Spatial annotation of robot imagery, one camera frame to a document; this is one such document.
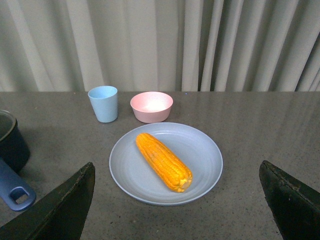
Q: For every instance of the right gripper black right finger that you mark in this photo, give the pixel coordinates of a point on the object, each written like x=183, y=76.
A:
x=294, y=205

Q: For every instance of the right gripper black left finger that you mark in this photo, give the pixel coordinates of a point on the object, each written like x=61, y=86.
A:
x=60, y=215

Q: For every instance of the glass lid with blue knob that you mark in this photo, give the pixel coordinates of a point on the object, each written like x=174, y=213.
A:
x=7, y=124

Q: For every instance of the yellow corn cob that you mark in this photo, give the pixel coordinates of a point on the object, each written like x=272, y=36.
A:
x=171, y=170

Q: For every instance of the dark blue pot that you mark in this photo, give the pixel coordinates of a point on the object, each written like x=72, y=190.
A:
x=14, y=154

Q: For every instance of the light blue plate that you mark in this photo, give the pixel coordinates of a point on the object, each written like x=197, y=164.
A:
x=134, y=176

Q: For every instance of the light blue cup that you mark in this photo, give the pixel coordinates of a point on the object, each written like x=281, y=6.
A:
x=104, y=101

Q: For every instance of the pink bowl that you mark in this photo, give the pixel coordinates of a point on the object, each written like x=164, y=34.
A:
x=151, y=106

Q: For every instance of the grey curtain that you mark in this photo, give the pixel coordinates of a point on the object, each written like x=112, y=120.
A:
x=160, y=45

